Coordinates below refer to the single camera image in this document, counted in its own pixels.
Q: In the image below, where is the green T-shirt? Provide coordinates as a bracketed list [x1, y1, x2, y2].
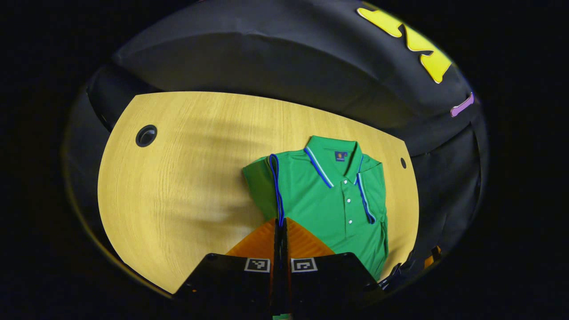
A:
[242, 135, 389, 281]

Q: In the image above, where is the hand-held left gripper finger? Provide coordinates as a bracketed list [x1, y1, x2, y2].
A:
[282, 217, 386, 320]
[173, 218, 282, 320]

